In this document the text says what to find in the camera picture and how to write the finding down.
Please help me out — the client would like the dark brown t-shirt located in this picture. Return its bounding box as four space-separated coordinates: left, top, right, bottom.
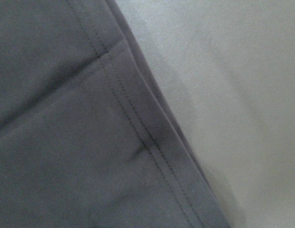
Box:
0 0 229 228

